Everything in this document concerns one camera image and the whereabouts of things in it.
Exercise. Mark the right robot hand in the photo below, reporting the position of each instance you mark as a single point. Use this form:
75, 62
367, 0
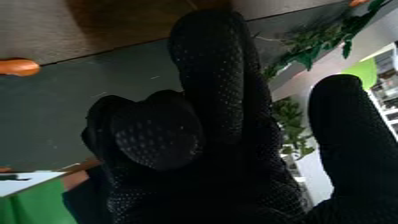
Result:
207, 150

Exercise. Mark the green sprig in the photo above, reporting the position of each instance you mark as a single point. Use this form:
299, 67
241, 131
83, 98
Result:
321, 43
292, 128

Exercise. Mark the dark mat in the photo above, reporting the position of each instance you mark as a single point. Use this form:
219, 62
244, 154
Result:
90, 100

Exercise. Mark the white sheet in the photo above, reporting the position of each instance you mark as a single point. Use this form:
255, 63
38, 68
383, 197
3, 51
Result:
27, 182

